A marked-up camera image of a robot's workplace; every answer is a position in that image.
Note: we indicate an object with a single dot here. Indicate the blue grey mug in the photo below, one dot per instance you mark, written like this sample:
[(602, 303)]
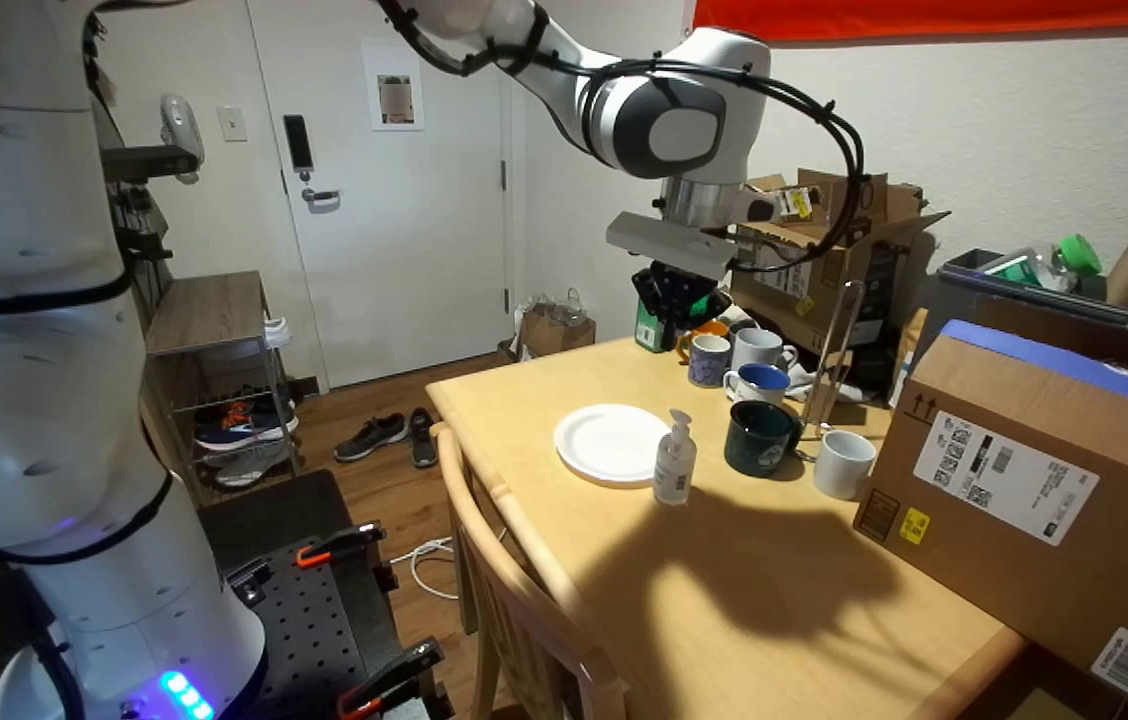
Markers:
[(709, 361)]

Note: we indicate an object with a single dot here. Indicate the white door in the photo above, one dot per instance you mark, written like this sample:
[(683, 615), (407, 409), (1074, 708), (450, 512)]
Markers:
[(431, 267)]

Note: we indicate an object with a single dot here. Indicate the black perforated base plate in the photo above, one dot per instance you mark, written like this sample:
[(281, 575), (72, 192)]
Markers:
[(308, 626)]

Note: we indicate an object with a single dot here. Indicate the orange black clamp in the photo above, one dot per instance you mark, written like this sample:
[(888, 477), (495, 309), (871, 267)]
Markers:
[(337, 547), (388, 673)]

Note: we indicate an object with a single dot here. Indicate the plain white mug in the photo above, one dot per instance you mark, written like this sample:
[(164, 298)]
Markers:
[(847, 467)]

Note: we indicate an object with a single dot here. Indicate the large cardboard box with labels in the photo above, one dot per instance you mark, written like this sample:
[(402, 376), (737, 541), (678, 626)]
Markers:
[(1058, 505)]

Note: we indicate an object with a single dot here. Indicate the clear white pump bottle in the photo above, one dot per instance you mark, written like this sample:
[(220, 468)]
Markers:
[(673, 467)]

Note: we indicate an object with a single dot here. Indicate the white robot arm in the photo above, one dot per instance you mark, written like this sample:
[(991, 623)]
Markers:
[(28, 403)]

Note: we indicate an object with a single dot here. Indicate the grey camera on stand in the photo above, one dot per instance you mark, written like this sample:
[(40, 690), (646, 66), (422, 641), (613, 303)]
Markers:
[(169, 142)]

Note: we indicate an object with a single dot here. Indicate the red banner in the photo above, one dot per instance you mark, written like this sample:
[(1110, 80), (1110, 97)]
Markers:
[(937, 17)]

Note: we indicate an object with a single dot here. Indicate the dark green mug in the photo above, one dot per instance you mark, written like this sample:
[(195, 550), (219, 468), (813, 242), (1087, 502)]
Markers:
[(763, 439)]

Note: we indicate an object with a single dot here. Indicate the white foam plate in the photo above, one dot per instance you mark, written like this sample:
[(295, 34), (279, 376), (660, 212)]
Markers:
[(604, 440)]

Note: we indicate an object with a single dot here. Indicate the wooden chair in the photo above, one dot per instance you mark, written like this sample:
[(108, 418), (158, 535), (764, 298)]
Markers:
[(524, 600)]

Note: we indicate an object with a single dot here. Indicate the white mug with print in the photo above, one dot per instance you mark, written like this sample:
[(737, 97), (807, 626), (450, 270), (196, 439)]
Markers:
[(756, 345)]

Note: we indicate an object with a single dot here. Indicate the grey bin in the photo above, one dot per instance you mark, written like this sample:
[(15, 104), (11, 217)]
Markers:
[(991, 303)]

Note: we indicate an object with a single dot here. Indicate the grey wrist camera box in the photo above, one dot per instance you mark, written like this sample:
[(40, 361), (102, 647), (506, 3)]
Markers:
[(671, 242)]

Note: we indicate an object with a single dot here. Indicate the brown paper bag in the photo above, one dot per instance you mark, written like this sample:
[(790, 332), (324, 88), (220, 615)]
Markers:
[(557, 330)]

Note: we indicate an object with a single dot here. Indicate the blue orange sneaker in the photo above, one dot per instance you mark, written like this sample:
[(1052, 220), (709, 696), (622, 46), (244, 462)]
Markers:
[(240, 425)]

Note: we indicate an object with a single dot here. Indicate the white light switch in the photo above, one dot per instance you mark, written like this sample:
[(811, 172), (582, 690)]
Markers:
[(232, 127)]

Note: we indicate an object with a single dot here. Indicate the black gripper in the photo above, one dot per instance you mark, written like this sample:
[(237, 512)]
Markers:
[(678, 287)]

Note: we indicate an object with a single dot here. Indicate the green bag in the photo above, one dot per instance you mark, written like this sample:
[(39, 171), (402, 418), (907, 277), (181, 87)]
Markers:
[(648, 330)]

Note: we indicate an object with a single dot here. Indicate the small portrait picture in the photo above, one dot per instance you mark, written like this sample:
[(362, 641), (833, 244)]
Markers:
[(394, 103)]

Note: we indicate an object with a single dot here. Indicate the tall metal stand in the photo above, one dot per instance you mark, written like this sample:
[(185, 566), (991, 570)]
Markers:
[(838, 345)]

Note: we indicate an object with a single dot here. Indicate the open stacked cardboard boxes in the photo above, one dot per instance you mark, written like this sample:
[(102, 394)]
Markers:
[(887, 242)]

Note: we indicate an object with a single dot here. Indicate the green plastic item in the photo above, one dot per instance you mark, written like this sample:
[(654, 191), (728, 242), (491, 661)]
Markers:
[(1076, 256)]

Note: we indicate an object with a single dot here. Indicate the wooden shoe rack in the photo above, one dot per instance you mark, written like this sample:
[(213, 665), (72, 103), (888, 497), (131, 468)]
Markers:
[(211, 320)]

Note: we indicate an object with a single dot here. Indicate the black shoe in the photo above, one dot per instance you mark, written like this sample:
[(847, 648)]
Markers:
[(369, 439), (422, 439)]

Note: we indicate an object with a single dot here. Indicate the white sneaker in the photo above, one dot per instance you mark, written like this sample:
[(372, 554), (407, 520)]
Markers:
[(249, 467)]

